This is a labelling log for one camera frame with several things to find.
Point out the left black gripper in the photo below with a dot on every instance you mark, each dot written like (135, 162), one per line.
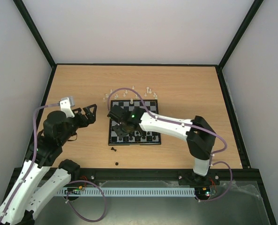
(92, 118)

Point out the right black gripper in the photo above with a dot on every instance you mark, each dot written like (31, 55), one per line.
(116, 126)

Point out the black king chess piece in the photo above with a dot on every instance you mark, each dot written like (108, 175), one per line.
(137, 138)

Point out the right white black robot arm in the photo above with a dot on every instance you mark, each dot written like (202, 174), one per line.
(197, 133)

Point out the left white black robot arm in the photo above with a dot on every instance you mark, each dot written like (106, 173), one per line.
(26, 200)

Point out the white chess piece right cluster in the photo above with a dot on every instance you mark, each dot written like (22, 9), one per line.
(148, 90)

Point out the black and white chessboard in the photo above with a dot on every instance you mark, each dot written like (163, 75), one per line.
(150, 107)

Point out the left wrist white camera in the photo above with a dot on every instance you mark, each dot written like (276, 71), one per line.
(66, 104)

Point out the black aluminium frame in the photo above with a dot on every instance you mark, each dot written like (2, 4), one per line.
(247, 173)

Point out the white slotted cable duct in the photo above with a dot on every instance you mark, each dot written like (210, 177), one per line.
(136, 192)

